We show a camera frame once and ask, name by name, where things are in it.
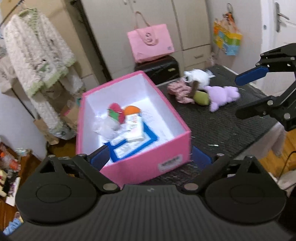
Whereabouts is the green brown plush toy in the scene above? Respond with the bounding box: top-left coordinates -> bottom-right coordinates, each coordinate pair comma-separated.
188,81 -> 210,106

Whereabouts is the pink patterned fabric scrunchie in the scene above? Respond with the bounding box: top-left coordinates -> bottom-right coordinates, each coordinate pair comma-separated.
167,79 -> 194,104

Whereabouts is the silver door handle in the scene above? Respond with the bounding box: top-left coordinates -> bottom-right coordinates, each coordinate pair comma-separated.
275,2 -> 290,32

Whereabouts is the white green knitted cardigan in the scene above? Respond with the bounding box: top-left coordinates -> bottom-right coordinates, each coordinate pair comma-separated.
2,7 -> 77,137

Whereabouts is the colorful hanging paper bag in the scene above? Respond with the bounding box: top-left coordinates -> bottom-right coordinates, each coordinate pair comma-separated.
213,3 -> 243,56

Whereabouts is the white fluffy mesh item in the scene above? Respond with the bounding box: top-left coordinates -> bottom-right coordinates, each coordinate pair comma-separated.
92,115 -> 120,141

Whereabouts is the pink storage box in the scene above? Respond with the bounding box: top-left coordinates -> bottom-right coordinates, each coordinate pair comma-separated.
76,71 -> 191,186

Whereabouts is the white round plush toy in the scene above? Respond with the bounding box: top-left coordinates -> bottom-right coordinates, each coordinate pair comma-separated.
183,69 -> 210,90

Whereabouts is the red strawberry plush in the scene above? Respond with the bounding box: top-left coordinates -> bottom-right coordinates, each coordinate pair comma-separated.
108,103 -> 125,124

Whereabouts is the blue wet wipes pack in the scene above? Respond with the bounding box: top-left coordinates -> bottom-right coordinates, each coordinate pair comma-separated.
105,122 -> 158,163

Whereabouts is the black mesh table mat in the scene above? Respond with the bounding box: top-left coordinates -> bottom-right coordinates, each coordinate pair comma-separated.
138,64 -> 278,186

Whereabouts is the pink tote bag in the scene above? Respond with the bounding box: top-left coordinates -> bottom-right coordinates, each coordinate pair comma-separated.
127,11 -> 175,63

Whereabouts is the purple plush toy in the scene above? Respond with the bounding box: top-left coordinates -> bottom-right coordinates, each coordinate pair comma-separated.
204,86 -> 240,113

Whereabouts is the white door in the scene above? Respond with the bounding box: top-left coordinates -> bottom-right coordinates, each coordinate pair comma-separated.
256,0 -> 296,96

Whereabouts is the orange ball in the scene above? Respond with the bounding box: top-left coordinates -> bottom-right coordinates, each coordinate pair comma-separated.
123,105 -> 141,116

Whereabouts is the black suitcase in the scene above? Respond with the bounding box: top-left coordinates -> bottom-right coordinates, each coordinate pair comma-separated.
134,56 -> 180,85

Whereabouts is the beige wardrobe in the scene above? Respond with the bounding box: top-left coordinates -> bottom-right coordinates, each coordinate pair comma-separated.
81,1 -> 210,79

